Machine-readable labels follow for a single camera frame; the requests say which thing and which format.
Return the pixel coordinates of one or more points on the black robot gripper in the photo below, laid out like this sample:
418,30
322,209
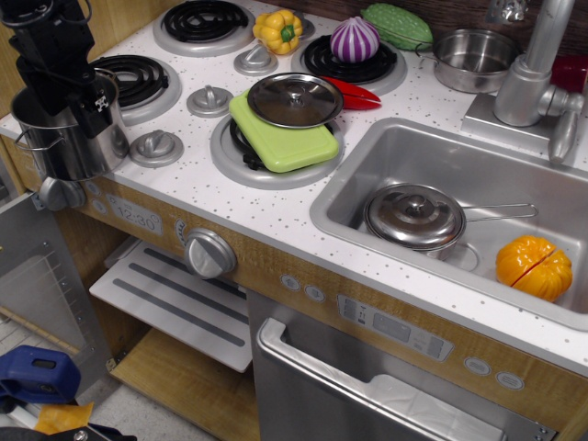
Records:
53,40

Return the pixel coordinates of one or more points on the tall steel pot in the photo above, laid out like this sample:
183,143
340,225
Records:
58,144

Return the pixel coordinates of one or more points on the front left stove burner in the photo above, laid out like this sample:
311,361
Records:
148,88

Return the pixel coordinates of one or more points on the stove burner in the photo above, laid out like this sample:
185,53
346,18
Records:
204,28
228,159
148,88
380,74

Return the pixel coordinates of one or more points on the back left stove burner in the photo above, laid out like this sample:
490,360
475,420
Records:
204,28

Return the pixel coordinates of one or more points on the front right stove burner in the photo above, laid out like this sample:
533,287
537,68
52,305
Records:
228,159

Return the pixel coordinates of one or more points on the steel pot lid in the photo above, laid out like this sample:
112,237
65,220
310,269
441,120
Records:
295,100

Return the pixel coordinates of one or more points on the back right stove burner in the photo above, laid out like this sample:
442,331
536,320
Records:
380,74

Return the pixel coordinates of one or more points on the small steel bowl pot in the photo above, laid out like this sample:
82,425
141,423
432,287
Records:
470,60

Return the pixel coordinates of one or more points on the silver stovetop knob front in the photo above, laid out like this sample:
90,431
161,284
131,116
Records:
156,149

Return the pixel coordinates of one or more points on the silver stovetop knob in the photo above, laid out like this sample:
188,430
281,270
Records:
258,61
156,149
209,102

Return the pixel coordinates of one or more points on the left silver oven knob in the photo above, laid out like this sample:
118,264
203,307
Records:
56,194

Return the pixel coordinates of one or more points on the silver oven knob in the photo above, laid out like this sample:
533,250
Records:
56,194
207,255

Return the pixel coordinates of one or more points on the silver stovetop knob middle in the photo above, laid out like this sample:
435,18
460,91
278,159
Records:
209,102

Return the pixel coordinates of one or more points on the silver stovetop knob back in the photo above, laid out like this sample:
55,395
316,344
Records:
258,61

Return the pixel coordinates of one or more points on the white oven rack shelf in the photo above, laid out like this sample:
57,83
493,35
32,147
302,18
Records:
155,287

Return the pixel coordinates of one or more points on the right silver oven knob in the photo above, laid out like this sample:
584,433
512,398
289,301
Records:
207,255

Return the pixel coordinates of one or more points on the green plastic cutting board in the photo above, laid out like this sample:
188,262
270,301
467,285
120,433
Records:
280,149

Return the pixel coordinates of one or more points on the open oven door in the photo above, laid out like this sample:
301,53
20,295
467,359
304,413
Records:
43,300

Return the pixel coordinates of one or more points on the yellow toy bell pepper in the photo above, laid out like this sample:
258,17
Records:
279,31

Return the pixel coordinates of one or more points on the red toy chili pepper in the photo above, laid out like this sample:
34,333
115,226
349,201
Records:
352,96

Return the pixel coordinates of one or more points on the purple toy onion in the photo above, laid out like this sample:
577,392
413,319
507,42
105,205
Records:
355,40

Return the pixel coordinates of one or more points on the blue clamp tool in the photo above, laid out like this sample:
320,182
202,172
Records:
37,375

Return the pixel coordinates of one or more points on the yellow cloth scrap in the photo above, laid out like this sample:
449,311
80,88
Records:
58,418

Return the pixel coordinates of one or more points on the green toy bitter gourd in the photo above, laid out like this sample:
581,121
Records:
399,27

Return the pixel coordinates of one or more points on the steel saucepan with lid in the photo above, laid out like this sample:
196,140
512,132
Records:
429,221

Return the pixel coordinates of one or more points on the silver dishwasher door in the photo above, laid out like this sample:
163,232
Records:
313,382

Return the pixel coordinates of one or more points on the silver sink basin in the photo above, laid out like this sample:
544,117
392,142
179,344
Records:
505,195

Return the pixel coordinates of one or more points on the silver toy faucet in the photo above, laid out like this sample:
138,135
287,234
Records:
529,111

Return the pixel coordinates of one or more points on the orange toy pumpkin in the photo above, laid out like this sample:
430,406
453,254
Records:
535,266

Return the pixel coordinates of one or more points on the red cup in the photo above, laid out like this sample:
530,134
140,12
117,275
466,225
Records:
570,73

